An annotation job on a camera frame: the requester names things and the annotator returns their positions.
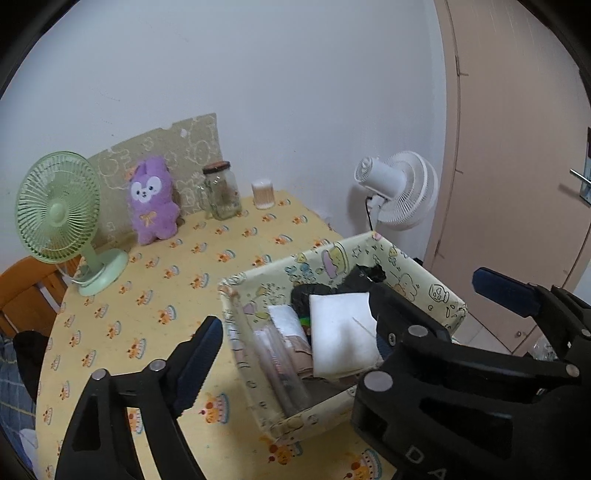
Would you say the cotton swab container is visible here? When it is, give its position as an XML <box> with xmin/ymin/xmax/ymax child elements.
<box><xmin>252</xmin><ymin>179</ymin><xmax>277</xmax><ymax>210</ymax></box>

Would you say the white standing fan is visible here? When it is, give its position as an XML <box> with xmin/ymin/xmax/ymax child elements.
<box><xmin>354</xmin><ymin>150</ymin><xmax>439</xmax><ymax>232</ymax></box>

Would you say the clear plastic tube pack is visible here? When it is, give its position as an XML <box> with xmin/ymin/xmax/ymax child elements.
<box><xmin>231</xmin><ymin>300</ymin><xmax>315</xmax><ymax>416</ymax></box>

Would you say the white bed cloth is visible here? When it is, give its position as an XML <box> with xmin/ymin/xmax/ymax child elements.
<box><xmin>18</xmin><ymin>427</ymin><xmax>40</xmax><ymax>467</ymax></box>

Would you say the wooden chair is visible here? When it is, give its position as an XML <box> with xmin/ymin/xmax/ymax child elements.
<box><xmin>0</xmin><ymin>256</ymin><xmax>81</xmax><ymax>340</ymax></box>

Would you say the black plastic bag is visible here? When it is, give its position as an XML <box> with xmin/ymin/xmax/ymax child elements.
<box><xmin>290</xmin><ymin>264</ymin><xmax>387</xmax><ymax>319</ymax></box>

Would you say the glass jar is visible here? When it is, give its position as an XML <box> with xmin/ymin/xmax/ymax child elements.
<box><xmin>199</xmin><ymin>161</ymin><xmax>242</xmax><ymax>221</ymax></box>

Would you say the black garment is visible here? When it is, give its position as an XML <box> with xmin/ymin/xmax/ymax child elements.
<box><xmin>13</xmin><ymin>330</ymin><xmax>51</xmax><ymax>407</ymax></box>

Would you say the pile of plastic bags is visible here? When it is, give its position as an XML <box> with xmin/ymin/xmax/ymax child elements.
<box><xmin>526</xmin><ymin>337</ymin><xmax>555</xmax><ymax>365</ymax></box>

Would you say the metal door handle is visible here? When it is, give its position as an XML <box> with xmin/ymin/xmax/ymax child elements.
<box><xmin>558</xmin><ymin>124</ymin><xmax>591</xmax><ymax>204</ymax></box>

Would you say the beige door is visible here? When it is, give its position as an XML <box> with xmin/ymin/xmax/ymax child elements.
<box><xmin>422</xmin><ymin>0</ymin><xmax>591</xmax><ymax>356</ymax></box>

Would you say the green desk fan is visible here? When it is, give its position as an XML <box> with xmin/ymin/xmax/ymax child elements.
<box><xmin>16</xmin><ymin>151</ymin><xmax>129</xmax><ymax>296</ymax></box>

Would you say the purple plush toy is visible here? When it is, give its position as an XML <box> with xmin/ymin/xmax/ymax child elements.
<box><xmin>126</xmin><ymin>156</ymin><xmax>182</xmax><ymax>246</ymax></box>

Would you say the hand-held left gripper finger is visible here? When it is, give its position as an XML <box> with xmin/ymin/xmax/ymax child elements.
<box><xmin>54</xmin><ymin>316</ymin><xmax>223</xmax><ymax>480</ymax></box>

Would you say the cartoon printed storage box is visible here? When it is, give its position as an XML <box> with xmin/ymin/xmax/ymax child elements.
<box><xmin>217</xmin><ymin>231</ymin><xmax>468</xmax><ymax>439</ymax></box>

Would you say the patterned cardboard board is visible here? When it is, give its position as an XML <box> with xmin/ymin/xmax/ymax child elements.
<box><xmin>85</xmin><ymin>113</ymin><xmax>222</xmax><ymax>245</ymax></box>

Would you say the blue plaid bedding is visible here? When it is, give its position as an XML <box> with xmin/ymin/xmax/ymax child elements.
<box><xmin>0</xmin><ymin>335</ymin><xmax>38</xmax><ymax>435</ymax></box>

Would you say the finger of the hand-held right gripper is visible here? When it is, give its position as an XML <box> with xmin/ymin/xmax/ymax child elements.
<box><xmin>368</xmin><ymin>282</ymin><xmax>452</xmax><ymax>365</ymax></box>
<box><xmin>472</xmin><ymin>267</ymin><xmax>591</xmax><ymax>377</ymax></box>

